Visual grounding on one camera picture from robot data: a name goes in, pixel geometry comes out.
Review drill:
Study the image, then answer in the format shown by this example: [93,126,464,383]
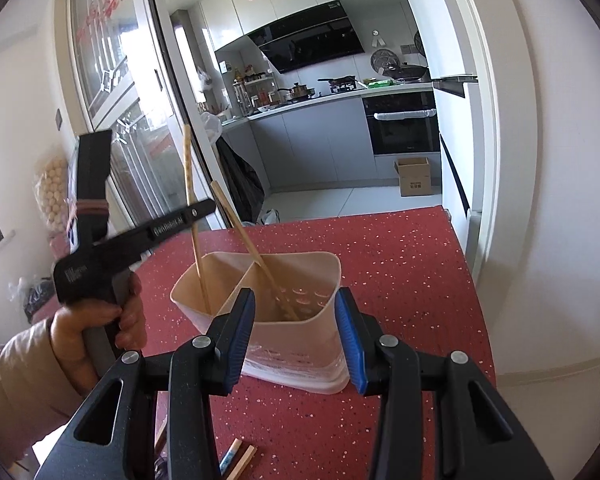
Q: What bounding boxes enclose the blue patterned chopstick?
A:
[219,439,242,476]

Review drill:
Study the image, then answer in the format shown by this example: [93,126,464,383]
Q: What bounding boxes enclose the plain wooden chopstick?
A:
[211,181,300,321]
[226,445,258,480]

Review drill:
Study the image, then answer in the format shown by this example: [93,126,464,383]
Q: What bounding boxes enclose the yellow patterned chopstick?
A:
[183,125,211,314]

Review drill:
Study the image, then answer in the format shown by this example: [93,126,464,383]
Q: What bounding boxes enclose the beige sleeved left forearm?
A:
[0,318,84,479]

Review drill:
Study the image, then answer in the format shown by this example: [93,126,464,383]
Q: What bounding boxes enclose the person's left hand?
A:
[50,273,147,396]

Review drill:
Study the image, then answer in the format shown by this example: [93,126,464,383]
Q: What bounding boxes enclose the bag of white balls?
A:
[33,148,69,234]

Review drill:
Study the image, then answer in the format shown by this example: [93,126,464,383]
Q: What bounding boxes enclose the black hanging garment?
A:
[215,138,265,223]

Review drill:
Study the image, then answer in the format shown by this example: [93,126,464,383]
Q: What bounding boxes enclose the cardboard box on floor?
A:
[394,157,431,197]

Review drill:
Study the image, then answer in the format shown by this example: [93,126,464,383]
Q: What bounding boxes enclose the glass sliding door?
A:
[57,0,221,229]

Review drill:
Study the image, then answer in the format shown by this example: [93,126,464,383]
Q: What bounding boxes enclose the black built-in oven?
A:
[363,91,440,156]

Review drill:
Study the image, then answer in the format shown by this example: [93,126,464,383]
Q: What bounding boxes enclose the black range hood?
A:
[247,0,364,74]

